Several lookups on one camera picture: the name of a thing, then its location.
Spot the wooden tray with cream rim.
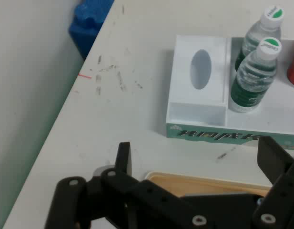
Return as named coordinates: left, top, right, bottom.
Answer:
left=144, top=171, right=273, bottom=198

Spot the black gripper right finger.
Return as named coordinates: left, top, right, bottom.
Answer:
left=253, top=135, right=294, bottom=229

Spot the blue plastic object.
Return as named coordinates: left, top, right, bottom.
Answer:
left=68, top=0, right=114, bottom=61

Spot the green label water bottle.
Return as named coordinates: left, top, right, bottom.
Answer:
left=229, top=37, right=282, bottom=114
left=234, top=6, right=284, bottom=72

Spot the white cardboard organizer box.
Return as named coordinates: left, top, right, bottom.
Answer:
left=165, top=35, right=294, bottom=151

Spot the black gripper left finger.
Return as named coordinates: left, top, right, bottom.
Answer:
left=45, top=142, right=209, bottom=229

